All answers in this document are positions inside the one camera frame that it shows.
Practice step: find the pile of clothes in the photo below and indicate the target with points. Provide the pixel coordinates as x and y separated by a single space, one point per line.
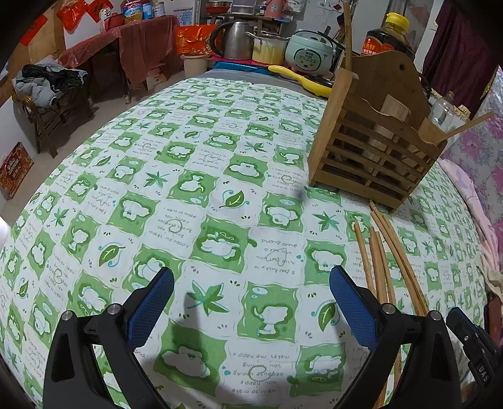
47 82

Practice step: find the flat wooden utensil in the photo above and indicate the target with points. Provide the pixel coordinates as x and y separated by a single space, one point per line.
430 131
395 108

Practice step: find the steel kettle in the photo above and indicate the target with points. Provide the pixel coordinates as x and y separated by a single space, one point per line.
235 41

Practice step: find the dark sauce bottle yellow cap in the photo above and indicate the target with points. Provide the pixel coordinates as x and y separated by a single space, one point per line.
389 37

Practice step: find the pale green rice cooker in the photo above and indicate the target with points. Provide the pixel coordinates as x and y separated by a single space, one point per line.
308 55

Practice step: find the red basin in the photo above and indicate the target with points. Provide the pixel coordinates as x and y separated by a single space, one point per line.
218 6

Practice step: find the yellow plastic ladle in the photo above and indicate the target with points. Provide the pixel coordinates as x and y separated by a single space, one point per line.
302 80

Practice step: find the clear plastic bottle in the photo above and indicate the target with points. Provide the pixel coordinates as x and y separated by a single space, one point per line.
441 112

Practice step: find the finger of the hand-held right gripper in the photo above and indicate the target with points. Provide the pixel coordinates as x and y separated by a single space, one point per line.
459 326

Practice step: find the green printed tablecloth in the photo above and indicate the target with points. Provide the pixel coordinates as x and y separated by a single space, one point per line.
220 204

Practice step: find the wooden utensil holder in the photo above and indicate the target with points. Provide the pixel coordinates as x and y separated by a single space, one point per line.
353 118

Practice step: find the wooden chair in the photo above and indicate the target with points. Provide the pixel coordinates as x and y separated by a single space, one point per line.
47 122

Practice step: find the clear snack jar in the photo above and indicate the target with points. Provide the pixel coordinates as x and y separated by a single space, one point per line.
131 11

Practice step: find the cardboard box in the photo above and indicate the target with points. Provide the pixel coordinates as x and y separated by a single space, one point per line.
156 76

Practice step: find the blue board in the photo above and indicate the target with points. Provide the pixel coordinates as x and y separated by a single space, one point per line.
235 65

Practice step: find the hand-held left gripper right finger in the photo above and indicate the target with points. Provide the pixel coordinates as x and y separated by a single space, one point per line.
351 306

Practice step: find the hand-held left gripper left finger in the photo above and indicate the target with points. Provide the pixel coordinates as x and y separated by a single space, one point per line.
151 310

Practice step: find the table with red cloth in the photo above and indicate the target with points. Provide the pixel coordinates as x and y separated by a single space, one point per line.
137 43

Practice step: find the pink floral blanket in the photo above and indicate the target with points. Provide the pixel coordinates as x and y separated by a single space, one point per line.
477 157

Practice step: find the red paper decoration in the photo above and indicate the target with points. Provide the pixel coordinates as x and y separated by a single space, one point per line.
71 13

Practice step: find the beige plastic bucket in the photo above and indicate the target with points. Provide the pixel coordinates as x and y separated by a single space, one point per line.
195 65

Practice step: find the steel cooking pot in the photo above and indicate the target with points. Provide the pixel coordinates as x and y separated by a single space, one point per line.
269 49

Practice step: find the red gift box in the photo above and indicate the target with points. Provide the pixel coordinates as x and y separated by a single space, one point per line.
194 39

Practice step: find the red printed box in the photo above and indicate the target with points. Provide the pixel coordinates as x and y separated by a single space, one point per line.
15 169

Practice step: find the dark red curtain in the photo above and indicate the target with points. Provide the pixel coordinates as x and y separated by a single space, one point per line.
456 51

